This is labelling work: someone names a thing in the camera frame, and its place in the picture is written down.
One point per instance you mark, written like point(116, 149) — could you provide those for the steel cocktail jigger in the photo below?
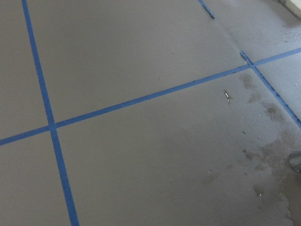
point(295, 160)

